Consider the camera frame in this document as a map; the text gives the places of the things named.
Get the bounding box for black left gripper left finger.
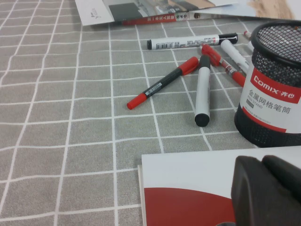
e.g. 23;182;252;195
231;155;301;226

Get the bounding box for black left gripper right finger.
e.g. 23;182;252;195
261;154;301;202

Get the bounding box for red-capped black pen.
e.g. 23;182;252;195
126;56;200;110

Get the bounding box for black mesh pen holder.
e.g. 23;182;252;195
234;20;301;148

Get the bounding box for red gel pen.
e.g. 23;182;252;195
200;43;247;88

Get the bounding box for white red AgileX brochure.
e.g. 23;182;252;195
137;145;301;226

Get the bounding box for white marker black ends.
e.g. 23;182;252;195
194;55;212;128

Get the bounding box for white marker with print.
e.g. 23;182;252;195
220;39;250;75

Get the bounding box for long white marker black cap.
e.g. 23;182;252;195
146;32;238;50

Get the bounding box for brochure with desert photo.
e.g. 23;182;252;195
192;0;297;21

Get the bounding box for book with red spine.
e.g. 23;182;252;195
115;11;214;27

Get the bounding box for grey checked tablecloth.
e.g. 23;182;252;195
0;0;301;226

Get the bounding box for brochure with office photo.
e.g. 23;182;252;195
74;0;238;26

